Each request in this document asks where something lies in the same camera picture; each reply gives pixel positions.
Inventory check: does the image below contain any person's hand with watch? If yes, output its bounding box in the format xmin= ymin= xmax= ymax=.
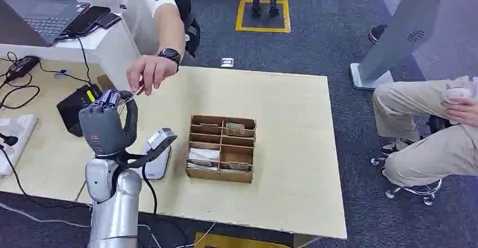
xmin=126 ymin=55 xmax=179 ymax=96

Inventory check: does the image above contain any seated person's hand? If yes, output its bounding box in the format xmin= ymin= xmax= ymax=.
xmin=441 ymin=94 xmax=478 ymax=127

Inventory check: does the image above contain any robot left hand grey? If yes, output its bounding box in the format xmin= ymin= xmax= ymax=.
xmin=78 ymin=89 xmax=133 ymax=158

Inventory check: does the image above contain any black wrist watch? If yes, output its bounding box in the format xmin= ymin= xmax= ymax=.
xmin=157 ymin=48 xmax=182 ymax=68

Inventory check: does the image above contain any black box with yellow label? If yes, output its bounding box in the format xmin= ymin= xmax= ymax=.
xmin=56 ymin=84 xmax=103 ymax=138

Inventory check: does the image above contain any brown cardboard piece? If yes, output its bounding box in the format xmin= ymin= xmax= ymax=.
xmin=96 ymin=74 xmax=116 ymax=92

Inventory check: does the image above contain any white side desk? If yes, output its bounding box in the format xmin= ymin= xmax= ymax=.
xmin=0 ymin=14 xmax=141 ymax=91

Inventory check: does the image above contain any seated person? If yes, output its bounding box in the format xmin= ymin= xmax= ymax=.
xmin=371 ymin=76 xmax=478 ymax=188

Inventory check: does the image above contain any small black phone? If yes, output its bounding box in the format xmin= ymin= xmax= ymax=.
xmin=96 ymin=12 xmax=122 ymax=30

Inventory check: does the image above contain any person in white shirt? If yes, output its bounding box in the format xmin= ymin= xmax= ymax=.
xmin=69 ymin=0 xmax=187 ymax=96

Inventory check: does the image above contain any large black phone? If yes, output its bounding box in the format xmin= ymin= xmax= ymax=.
xmin=64 ymin=6 xmax=112 ymax=39

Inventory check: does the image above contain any white power strip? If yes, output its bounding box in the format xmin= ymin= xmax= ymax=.
xmin=0 ymin=113 xmax=39 ymax=177

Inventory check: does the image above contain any black plug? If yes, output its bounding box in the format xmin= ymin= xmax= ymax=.
xmin=0 ymin=133 xmax=19 ymax=147

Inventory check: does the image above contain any chrome stool base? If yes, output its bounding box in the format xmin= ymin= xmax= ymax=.
xmin=370 ymin=156 xmax=444 ymax=206

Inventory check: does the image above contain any grey stand column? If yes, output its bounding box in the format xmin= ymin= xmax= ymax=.
xmin=349 ymin=0 xmax=450 ymax=91

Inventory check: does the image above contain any black power adapter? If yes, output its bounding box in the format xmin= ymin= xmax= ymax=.
xmin=5 ymin=55 xmax=41 ymax=83

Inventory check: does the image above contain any white card stack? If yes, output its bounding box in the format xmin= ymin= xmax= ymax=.
xmin=187 ymin=147 xmax=220 ymax=171

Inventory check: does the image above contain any wooden card box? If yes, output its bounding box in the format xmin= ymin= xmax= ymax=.
xmin=185 ymin=114 xmax=257 ymax=184

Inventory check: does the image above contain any black shoe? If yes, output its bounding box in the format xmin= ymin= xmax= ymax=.
xmin=368 ymin=24 xmax=388 ymax=45

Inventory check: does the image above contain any grey laptop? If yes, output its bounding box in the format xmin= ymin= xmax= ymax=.
xmin=0 ymin=0 xmax=91 ymax=48

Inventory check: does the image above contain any yellow floor tape square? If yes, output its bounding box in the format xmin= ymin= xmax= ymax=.
xmin=234 ymin=0 xmax=292 ymax=34

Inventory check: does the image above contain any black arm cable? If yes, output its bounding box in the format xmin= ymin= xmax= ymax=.
xmin=111 ymin=99 xmax=158 ymax=215

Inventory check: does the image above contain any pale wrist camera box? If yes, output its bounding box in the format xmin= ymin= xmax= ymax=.
xmin=141 ymin=127 xmax=178 ymax=181

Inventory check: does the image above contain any black phone cable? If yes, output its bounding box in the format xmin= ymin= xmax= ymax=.
xmin=76 ymin=37 xmax=94 ymax=87

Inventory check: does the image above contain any black adapter cable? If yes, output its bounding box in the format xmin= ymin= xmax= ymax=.
xmin=0 ymin=51 xmax=41 ymax=110

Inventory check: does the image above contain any black power strip cable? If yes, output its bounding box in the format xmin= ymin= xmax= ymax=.
xmin=0 ymin=144 xmax=91 ymax=209

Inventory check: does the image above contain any white floor cable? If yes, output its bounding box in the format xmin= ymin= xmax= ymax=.
xmin=0 ymin=201 xmax=91 ymax=229

